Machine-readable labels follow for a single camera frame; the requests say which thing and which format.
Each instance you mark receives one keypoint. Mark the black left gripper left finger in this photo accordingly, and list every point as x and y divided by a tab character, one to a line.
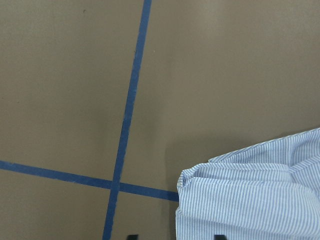
132	237

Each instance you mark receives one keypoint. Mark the light blue striped shirt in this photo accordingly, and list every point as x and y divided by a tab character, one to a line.
267	191

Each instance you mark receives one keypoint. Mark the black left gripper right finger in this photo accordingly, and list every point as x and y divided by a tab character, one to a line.
220	237

